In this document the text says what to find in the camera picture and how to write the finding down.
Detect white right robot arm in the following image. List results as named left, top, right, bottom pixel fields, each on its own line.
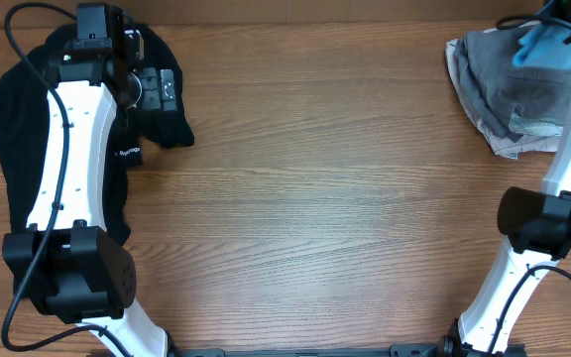
left=430, top=1, right=571, bottom=356

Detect black t-shirt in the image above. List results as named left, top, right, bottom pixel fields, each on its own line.
left=0, top=24, right=194, bottom=245

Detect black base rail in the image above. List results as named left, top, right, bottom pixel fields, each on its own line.
left=171, top=343, right=438, bottom=357

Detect white folded garment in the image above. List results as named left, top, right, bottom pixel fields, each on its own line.
left=445, top=39, right=560, bottom=159

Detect light blue t-shirt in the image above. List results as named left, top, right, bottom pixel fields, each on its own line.
left=513, top=24, right=571, bottom=70

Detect grey folded shorts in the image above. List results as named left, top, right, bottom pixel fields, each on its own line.
left=452, top=25, right=571, bottom=142

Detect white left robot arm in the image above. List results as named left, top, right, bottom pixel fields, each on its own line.
left=3, top=3, right=180, bottom=356

